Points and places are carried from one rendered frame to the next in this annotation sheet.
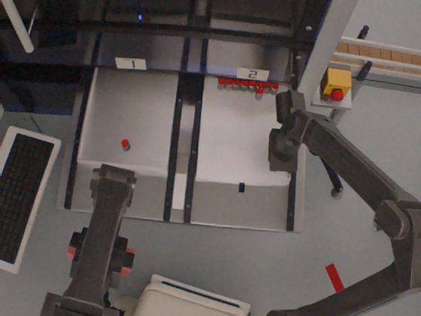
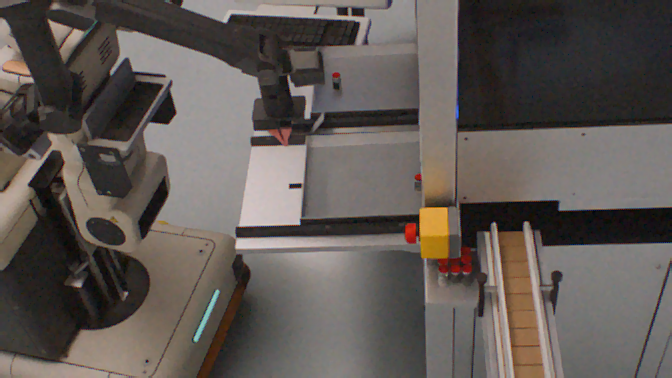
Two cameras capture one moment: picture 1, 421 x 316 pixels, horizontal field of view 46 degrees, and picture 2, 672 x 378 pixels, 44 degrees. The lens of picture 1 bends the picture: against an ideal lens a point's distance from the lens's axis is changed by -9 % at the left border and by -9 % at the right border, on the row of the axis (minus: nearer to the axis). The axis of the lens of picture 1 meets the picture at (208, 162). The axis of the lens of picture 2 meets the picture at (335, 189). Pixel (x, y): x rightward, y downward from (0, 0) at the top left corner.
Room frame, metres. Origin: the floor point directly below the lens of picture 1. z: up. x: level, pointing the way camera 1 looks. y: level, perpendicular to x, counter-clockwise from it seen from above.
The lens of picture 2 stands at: (0.74, -1.39, 2.22)
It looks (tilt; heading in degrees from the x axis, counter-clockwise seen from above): 46 degrees down; 99
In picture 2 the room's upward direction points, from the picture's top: 8 degrees counter-clockwise
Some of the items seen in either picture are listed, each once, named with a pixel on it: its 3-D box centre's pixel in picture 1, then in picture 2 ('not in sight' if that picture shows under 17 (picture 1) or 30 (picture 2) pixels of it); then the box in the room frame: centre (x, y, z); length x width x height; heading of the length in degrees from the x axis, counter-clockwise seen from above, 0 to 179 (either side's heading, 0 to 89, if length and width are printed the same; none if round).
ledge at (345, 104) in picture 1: (331, 87); (459, 278); (0.79, -0.36, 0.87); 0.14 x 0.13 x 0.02; 1
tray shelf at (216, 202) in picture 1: (185, 141); (352, 135); (0.56, 0.07, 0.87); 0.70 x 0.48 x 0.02; 91
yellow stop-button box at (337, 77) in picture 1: (336, 80); (438, 232); (0.75, -0.34, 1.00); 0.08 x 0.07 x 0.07; 1
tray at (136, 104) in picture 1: (129, 110); (381, 80); (0.62, 0.24, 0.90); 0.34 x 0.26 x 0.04; 1
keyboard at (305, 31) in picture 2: (13, 196); (287, 31); (0.34, 0.58, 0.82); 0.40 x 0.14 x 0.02; 171
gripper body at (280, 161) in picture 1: (286, 147); (277, 100); (0.45, -0.17, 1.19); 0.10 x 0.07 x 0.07; 2
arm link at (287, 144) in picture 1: (290, 135); (275, 75); (0.45, -0.17, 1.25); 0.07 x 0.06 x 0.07; 7
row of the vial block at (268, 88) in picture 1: (247, 86); not in sight; (0.74, -0.09, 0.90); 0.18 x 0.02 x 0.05; 92
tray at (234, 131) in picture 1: (246, 121); (379, 177); (0.63, -0.10, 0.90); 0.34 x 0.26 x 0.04; 2
